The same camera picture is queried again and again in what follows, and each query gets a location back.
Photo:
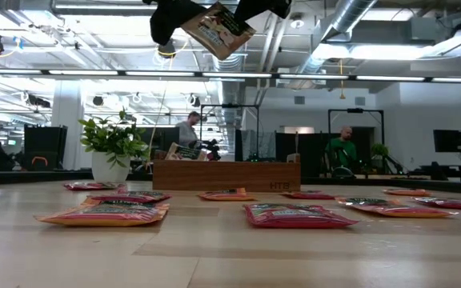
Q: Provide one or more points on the green plant in white pot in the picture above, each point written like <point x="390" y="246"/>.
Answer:
<point x="110" y="172"/>

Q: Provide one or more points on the black equipment case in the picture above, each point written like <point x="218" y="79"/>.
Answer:
<point x="44" y="144"/>

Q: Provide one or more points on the white building column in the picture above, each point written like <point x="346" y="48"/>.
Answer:
<point x="68" y="120"/>

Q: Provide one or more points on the black round ceiling lamp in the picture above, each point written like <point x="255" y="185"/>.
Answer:
<point x="98" y="101"/>

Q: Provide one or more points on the dark background desk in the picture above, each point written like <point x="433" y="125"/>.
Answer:
<point x="454" y="170"/>

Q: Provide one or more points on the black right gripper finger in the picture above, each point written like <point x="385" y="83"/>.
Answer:
<point x="266" y="6"/>

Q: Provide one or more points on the black wall monitor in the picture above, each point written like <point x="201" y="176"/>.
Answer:
<point x="448" y="141"/>

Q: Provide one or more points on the black background robot arm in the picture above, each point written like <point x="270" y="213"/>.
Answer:
<point x="212" y="148"/>
<point x="394" y="160"/>

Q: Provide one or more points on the black partition screen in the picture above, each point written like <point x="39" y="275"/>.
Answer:
<point x="286" y="146"/>

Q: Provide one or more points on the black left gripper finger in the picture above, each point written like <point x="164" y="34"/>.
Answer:
<point x="166" y="20"/>

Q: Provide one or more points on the black metal frame stand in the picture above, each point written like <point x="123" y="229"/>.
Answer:
<point x="355" y="110"/>
<point x="229" y="106"/>

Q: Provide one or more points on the wooden tea organizer box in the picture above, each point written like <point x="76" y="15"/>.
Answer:
<point x="222" y="176"/>

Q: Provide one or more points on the small green background plant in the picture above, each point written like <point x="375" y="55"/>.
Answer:
<point x="379" y="150"/>

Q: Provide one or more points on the beige vanilla tea packet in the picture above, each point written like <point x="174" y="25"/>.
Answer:
<point x="186" y="153"/>
<point x="218" y="32"/>

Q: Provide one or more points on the orange peach tea packet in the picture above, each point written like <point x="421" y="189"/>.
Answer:
<point x="394" y="210"/>
<point x="406" y="193"/>
<point x="102" y="216"/>
<point x="226" y="196"/>

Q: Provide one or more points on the red strawberry tea packet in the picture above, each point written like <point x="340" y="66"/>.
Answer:
<point x="90" y="186"/>
<point x="454" y="205"/>
<point x="308" y="196"/>
<point x="130" y="197"/>
<point x="294" y="218"/>

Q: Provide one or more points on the grey wall vent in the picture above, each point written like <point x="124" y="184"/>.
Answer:
<point x="359" y="101"/>
<point x="299" y="100"/>

